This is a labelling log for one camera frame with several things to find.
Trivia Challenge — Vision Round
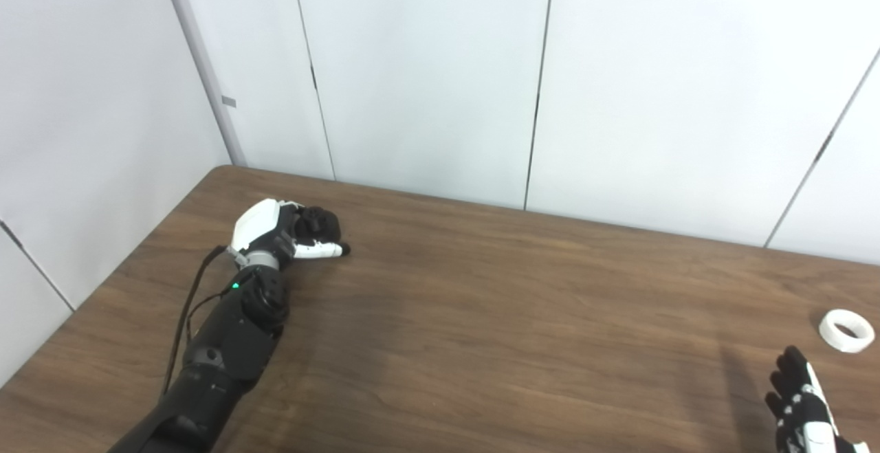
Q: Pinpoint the grey wall corner post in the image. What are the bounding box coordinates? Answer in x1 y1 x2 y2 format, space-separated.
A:
157 0 247 167

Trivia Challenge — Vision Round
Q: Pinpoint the white ring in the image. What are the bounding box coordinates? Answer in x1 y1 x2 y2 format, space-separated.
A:
818 309 876 354

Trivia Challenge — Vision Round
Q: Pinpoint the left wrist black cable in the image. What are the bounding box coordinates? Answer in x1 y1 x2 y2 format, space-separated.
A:
159 245 239 399

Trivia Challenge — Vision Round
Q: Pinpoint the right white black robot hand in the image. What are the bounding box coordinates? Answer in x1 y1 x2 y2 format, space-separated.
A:
765 346 870 453

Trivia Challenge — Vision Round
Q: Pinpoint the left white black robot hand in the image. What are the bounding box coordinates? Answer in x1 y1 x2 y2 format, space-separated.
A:
227 199 351 269

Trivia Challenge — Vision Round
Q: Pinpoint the round black part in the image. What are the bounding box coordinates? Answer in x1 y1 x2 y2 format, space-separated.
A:
296 207 342 244

